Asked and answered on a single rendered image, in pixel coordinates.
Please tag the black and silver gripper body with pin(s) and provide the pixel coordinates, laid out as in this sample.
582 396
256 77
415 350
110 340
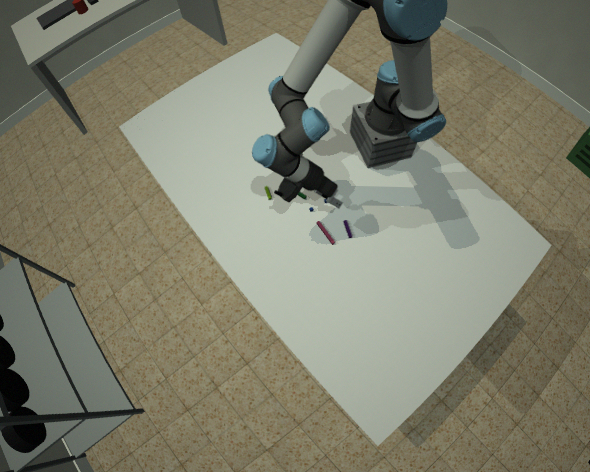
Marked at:
314 179

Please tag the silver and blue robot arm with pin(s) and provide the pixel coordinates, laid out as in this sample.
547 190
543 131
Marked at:
417 111

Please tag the pink rod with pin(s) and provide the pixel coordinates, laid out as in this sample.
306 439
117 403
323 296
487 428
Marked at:
325 232

